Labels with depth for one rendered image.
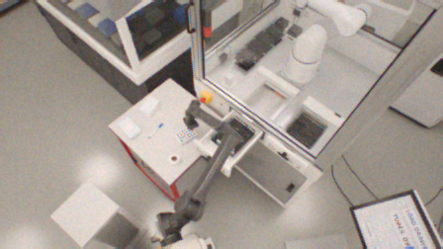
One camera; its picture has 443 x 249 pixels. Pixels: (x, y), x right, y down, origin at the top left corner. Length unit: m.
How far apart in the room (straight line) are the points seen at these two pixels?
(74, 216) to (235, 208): 1.27
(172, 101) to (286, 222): 1.38
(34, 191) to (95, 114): 0.90
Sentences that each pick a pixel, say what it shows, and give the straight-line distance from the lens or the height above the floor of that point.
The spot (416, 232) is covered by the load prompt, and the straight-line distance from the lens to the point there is 1.52.
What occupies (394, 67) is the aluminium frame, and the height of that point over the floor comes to 1.75.
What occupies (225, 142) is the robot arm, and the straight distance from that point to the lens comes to 1.17.
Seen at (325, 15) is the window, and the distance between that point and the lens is 1.05.
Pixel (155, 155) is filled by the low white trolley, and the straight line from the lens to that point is 1.81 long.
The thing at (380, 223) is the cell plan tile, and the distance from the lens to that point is 1.56.
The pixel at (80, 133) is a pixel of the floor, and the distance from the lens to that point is 3.02.
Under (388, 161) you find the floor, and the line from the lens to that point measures 3.08.
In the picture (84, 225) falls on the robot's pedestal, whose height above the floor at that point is 0.76.
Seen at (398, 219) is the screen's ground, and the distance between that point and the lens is 1.54.
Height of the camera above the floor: 2.38
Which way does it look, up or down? 60 degrees down
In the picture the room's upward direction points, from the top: 2 degrees clockwise
